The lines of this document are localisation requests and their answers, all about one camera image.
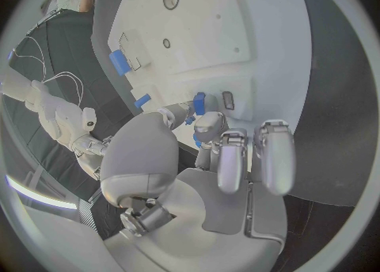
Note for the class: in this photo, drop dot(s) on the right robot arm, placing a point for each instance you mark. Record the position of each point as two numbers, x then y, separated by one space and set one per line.
44 103

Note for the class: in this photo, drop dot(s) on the large blue block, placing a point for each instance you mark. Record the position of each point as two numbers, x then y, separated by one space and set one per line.
119 62

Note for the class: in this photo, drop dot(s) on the blue plug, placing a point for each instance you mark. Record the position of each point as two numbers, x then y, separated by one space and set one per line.
199 103

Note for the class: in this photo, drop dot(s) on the small blue block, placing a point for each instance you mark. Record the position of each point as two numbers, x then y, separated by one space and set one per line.
142 101

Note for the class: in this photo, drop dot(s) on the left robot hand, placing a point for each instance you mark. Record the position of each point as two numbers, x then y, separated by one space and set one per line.
190 205

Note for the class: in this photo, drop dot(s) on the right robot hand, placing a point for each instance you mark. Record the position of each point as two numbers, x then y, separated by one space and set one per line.
89 155

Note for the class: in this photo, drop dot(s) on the white task board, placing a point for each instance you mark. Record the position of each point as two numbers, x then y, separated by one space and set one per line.
202 39

